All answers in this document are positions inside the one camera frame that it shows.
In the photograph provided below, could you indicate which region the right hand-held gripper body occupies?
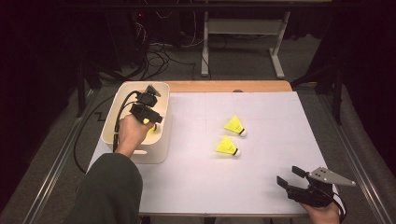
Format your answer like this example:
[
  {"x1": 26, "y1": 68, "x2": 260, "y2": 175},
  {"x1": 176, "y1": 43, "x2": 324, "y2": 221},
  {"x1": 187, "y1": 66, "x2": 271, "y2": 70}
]
[{"x1": 286, "y1": 166, "x2": 357, "y2": 208}]

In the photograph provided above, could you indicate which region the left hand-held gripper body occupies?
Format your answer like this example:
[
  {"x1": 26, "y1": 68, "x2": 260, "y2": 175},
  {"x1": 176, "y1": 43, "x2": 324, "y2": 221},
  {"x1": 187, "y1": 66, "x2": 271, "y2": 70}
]
[{"x1": 129, "y1": 84, "x2": 158, "y2": 124}]

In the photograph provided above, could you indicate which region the white plastic storage bin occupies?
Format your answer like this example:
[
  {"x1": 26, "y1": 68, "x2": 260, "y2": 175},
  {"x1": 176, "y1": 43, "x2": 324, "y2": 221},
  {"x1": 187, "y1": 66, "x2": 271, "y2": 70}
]
[{"x1": 101, "y1": 80, "x2": 173, "y2": 165}]

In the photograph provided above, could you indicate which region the person's right hand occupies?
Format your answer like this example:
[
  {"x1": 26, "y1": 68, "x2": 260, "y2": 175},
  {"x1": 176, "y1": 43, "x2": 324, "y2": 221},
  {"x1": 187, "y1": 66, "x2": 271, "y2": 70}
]
[{"x1": 300, "y1": 201, "x2": 342, "y2": 224}]

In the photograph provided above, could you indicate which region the person's left hand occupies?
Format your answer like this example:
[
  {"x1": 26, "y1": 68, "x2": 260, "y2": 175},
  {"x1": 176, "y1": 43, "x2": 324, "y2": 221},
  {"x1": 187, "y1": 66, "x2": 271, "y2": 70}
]
[{"x1": 115, "y1": 114, "x2": 155, "y2": 158}]

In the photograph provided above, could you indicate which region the white table sheet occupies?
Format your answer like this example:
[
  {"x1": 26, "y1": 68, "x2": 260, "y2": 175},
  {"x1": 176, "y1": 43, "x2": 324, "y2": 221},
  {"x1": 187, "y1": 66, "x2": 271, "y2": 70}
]
[{"x1": 87, "y1": 91, "x2": 347, "y2": 217}]

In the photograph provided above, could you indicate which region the black metal stand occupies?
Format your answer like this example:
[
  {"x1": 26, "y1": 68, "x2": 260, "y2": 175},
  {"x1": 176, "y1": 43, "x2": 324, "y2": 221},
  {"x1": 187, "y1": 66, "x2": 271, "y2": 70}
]
[
  {"x1": 76, "y1": 60, "x2": 125, "y2": 119},
  {"x1": 290, "y1": 62, "x2": 345, "y2": 126}
]

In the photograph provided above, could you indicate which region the wooden table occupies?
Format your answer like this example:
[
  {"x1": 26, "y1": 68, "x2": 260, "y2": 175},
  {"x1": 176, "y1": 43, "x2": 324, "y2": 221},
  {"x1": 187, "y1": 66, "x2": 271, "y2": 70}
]
[{"x1": 122, "y1": 79, "x2": 310, "y2": 218}]

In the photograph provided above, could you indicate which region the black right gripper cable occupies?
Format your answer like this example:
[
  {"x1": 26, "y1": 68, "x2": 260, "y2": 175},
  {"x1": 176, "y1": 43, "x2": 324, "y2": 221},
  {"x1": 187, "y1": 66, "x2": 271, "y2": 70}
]
[{"x1": 331, "y1": 189, "x2": 347, "y2": 223}]

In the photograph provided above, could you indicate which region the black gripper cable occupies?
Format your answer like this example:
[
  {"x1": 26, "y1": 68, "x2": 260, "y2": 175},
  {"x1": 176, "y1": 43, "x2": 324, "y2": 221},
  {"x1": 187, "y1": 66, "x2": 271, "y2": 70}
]
[
  {"x1": 331, "y1": 189, "x2": 347, "y2": 223},
  {"x1": 73, "y1": 90, "x2": 141, "y2": 175}
]

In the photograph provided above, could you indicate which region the tangle of floor cables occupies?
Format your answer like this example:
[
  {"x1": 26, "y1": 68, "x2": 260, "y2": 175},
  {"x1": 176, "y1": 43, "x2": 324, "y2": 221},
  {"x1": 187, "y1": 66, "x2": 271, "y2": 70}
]
[{"x1": 134, "y1": 8, "x2": 213, "y2": 81}]

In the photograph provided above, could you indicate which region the metal floor rail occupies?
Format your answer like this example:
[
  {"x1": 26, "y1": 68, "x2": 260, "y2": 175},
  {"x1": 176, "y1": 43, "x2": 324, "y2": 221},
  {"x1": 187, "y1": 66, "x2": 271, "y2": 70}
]
[
  {"x1": 21, "y1": 90, "x2": 101, "y2": 224},
  {"x1": 316, "y1": 92, "x2": 396, "y2": 224}
]

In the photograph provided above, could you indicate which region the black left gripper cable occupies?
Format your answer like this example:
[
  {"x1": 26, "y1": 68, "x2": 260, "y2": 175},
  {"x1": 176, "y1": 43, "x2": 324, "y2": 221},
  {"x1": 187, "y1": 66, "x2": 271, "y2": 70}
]
[{"x1": 73, "y1": 90, "x2": 141, "y2": 175}]

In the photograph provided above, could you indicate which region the white metal desk frame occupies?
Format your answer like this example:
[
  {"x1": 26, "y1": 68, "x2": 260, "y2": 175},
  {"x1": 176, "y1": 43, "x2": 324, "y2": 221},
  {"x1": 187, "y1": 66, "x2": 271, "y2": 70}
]
[{"x1": 200, "y1": 10, "x2": 292, "y2": 79}]

